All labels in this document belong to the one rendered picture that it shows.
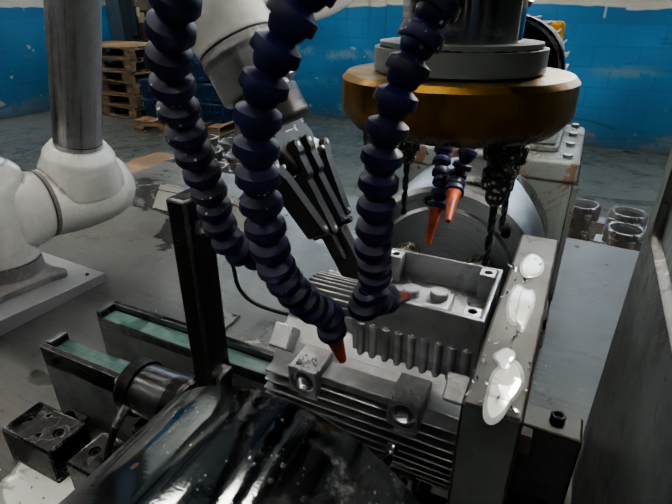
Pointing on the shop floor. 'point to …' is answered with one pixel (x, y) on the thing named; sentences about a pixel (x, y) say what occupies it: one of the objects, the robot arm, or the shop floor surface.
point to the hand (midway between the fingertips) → (346, 255)
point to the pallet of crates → (199, 103)
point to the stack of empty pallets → (123, 78)
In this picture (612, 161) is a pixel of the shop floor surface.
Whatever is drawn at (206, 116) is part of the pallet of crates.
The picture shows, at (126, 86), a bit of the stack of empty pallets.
